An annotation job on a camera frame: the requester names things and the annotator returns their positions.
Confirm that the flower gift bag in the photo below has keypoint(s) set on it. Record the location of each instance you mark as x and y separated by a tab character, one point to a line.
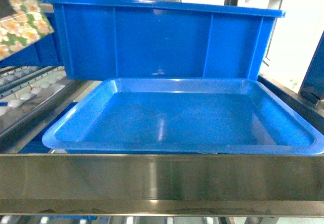
22	24

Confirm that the white roller conveyor track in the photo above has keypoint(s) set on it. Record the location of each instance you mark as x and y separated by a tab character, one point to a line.
25	83

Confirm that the blue plastic tray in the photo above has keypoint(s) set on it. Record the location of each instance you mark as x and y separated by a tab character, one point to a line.
183	116

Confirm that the large blue plastic crate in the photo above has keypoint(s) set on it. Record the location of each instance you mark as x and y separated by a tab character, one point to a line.
103	39

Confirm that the blue crate at left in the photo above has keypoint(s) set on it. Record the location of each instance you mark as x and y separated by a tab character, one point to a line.
44	52

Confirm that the stainless steel shelf rail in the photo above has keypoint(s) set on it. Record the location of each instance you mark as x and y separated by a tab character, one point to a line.
176	185

